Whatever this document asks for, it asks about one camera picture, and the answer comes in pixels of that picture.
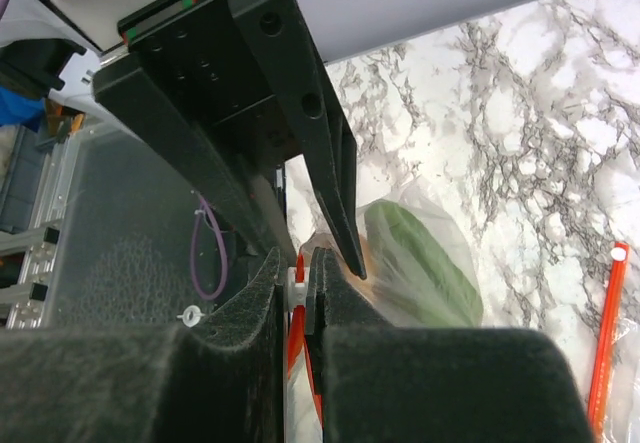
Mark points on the aluminium extrusion rail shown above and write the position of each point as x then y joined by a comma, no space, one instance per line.
34,195

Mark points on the clear orange zip bag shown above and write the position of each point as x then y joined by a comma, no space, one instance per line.
421,199
613,402

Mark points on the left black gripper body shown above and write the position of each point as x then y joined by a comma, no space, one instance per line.
199,57

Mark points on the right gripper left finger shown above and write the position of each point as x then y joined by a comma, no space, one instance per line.
223,380

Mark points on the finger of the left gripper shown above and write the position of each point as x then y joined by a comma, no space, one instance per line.
281,44
164,118

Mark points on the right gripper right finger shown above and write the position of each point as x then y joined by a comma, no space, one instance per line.
382,383

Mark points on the white ring pull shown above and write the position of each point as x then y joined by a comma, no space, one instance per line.
191,316

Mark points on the red orange papaya slice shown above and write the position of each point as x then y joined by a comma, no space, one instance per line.
365,286

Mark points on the green leaf vegetable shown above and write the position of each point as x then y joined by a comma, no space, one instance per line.
418,283

